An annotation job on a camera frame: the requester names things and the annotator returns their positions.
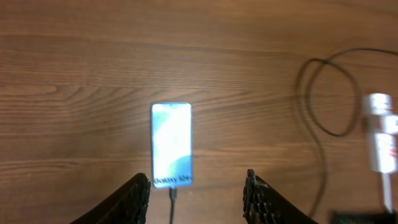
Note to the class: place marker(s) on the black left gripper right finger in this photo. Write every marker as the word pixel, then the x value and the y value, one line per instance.
pixel 262 204

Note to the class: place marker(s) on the white power strip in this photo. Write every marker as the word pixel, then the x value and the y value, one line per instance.
pixel 382 146

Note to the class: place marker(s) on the blue Samsung Galaxy smartphone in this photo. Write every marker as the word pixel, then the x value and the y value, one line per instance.
pixel 171 144

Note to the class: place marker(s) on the white charger plug adapter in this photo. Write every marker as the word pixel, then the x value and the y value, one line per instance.
pixel 389 124

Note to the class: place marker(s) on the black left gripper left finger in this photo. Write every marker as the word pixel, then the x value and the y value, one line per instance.
pixel 127 205

